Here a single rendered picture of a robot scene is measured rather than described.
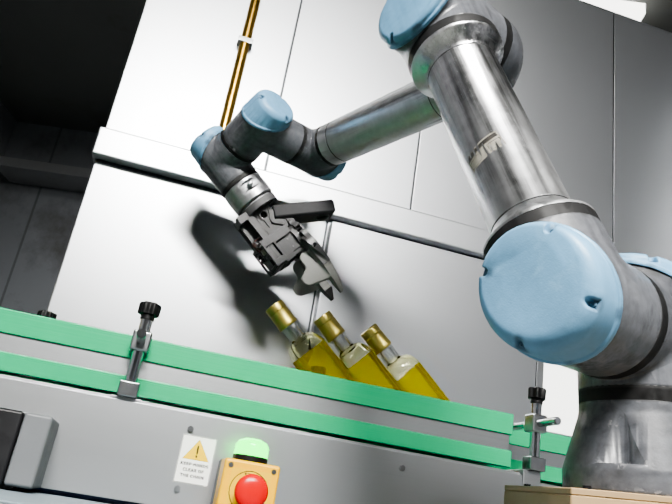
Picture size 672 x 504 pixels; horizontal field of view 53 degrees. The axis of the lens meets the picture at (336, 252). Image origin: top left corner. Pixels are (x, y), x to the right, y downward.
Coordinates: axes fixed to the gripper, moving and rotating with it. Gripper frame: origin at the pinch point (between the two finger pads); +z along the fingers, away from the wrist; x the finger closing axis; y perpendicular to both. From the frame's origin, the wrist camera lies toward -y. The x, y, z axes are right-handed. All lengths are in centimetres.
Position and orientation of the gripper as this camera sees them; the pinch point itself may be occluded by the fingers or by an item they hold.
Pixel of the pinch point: (335, 287)
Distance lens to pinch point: 117.8
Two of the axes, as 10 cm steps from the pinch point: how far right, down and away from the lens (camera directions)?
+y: -7.4, 5.4, -4.1
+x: 2.8, -3.1, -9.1
